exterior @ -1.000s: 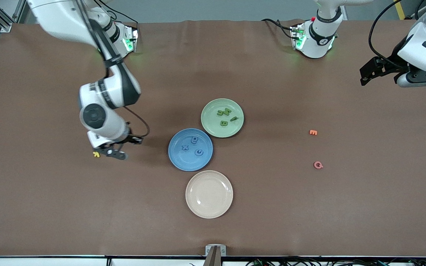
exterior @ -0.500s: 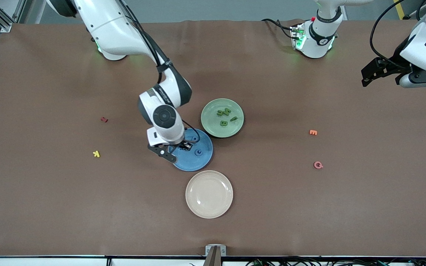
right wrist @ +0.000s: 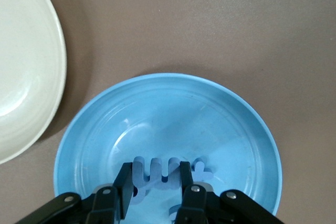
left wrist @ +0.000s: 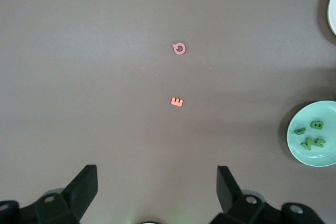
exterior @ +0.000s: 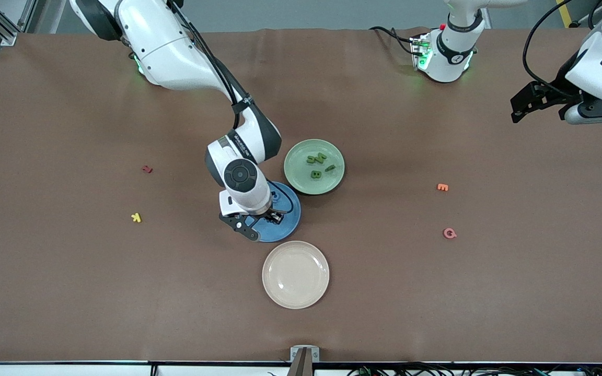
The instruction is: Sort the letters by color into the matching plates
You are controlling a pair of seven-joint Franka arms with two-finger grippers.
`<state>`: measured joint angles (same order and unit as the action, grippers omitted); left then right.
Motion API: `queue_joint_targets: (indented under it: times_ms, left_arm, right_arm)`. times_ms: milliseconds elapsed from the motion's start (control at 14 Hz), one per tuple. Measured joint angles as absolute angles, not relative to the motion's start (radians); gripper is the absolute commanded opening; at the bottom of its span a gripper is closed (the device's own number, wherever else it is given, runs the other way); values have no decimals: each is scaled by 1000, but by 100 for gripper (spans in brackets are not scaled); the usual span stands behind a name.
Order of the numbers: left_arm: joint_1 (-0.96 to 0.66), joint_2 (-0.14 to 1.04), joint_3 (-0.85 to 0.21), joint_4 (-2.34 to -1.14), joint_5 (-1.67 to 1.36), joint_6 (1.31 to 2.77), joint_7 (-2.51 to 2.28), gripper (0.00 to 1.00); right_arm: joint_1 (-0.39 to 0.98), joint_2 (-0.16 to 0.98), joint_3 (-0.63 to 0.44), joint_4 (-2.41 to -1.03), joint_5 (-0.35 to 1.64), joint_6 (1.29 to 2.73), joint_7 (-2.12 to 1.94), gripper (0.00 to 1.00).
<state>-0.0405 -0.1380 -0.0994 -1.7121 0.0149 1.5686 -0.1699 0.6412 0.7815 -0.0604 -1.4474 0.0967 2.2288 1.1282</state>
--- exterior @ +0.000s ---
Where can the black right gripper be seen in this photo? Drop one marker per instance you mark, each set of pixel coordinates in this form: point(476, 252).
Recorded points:
point(274, 215)

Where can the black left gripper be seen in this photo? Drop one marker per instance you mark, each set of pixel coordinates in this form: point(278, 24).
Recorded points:
point(556, 87)

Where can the green foam letter B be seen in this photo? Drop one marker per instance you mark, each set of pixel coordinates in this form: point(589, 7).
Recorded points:
point(315, 174)

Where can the green foam letter N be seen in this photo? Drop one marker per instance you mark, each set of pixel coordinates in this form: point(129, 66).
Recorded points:
point(322, 156)

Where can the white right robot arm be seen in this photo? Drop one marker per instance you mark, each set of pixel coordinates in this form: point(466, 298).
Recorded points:
point(170, 52)

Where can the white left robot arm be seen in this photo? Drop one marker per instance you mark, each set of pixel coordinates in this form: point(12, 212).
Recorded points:
point(450, 62)

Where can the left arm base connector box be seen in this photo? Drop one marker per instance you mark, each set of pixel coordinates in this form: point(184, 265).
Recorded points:
point(418, 52)

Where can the blue plate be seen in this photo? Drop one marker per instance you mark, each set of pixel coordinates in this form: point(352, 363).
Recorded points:
point(288, 225)

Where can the green plate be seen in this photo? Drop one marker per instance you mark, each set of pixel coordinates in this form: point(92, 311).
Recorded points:
point(298, 180)

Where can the beige plate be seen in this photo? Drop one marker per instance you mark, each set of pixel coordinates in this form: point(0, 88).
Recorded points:
point(296, 274)

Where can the yellow foam letter k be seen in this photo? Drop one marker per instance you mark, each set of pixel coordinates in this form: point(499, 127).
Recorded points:
point(135, 218)

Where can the pink foam letter Q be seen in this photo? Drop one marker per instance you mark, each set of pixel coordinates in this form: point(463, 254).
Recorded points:
point(448, 234)

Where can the brown table cover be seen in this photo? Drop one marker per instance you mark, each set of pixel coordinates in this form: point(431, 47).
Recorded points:
point(123, 292)

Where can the grey metal bracket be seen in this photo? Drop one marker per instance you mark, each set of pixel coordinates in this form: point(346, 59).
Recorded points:
point(294, 352)

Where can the grey tapered post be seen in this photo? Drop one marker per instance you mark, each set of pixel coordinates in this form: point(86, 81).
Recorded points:
point(302, 365)

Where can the white table edge rail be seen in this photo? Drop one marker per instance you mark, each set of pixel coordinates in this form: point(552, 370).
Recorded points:
point(45, 371)

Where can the aluminium frame profile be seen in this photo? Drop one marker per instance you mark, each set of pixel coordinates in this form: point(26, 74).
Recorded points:
point(7, 32)

